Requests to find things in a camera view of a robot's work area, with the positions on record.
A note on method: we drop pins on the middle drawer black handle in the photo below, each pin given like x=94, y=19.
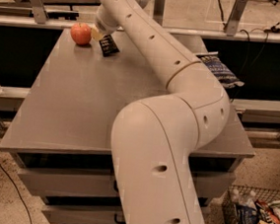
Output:
x=117, y=221

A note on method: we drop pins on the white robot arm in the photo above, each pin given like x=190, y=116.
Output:
x=152, y=138

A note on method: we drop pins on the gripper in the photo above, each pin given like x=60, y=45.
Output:
x=103, y=27

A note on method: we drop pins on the wire basket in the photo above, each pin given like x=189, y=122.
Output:
x=229, y=208

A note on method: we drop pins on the plastic bottle in basket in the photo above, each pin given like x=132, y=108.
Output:
x=243, y=199

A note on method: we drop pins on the red snack bag in basket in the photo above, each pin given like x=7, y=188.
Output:
x=266, y=212

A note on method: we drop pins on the right metal bracket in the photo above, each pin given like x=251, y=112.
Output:
x=234, y=19

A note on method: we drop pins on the grey drawer cabinet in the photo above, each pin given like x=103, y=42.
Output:
x=60, y=136

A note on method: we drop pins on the blue chip bag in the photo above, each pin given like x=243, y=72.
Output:
x=224, y=75

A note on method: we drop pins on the red apple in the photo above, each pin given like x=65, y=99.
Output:
x=81, y=33

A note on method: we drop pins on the blue snack bag in basket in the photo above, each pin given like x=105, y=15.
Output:
x=247, y=215

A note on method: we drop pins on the middle metal bracket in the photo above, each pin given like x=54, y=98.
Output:
x=158, y=10

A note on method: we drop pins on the black rxbar chocolate bar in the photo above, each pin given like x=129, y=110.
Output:
x=108, y=46

